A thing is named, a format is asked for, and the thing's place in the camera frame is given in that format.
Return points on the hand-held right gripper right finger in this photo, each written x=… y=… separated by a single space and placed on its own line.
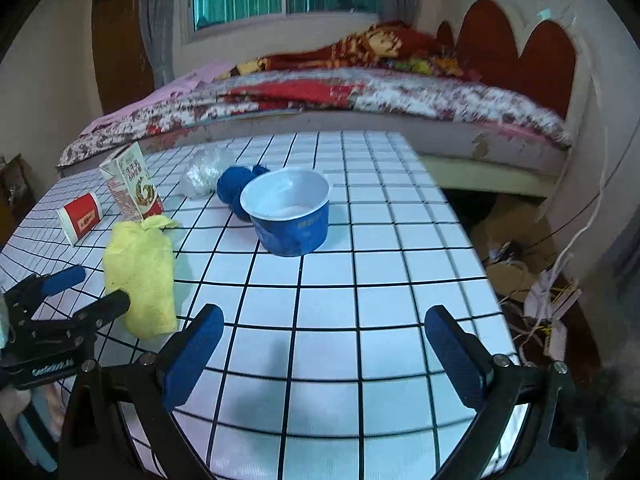
x=452 y=355

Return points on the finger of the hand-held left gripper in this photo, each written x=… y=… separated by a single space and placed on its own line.
x=62 y=277
x=100 y=310

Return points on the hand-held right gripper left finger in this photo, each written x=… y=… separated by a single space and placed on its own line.
x=192 y=355

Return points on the yellow cloth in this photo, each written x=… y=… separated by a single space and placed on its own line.
x=145 y=275

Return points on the red paper cup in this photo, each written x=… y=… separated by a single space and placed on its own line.
x=82 y=215

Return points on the small cream red carton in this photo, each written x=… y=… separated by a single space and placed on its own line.
x=135 y=180

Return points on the blue paper bowl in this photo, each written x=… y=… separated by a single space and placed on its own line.
x=295 y=235

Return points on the clear plastic bag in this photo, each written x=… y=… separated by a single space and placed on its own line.
x=200 y=175

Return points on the dark blue ball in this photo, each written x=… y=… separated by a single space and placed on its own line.
x=230 y=185

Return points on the white checkered tablecloth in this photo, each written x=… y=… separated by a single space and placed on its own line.
x=375 y=310

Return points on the dark wooden furniture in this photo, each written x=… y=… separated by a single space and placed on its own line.
x=17 y=195

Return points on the white router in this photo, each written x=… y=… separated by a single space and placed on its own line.
x=545 y=290

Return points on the flattened cardboard box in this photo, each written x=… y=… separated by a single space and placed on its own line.
x=505 y=225

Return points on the dark fuzzy cloth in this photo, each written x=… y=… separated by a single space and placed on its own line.
x=610 y=410

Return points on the white bed base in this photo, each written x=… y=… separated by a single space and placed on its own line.
x=450 y=140

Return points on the pink sheet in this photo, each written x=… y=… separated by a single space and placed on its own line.
x=170 y=90

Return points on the brown wooden door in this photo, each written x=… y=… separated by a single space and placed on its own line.
x=120 y=45

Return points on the floral bedsheet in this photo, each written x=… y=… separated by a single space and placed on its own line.
x=400 y=95

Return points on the red scalloped headboard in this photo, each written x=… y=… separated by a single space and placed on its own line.
x=530 y=60

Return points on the red printed blanket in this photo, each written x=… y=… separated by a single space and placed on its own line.
x=360 y=47

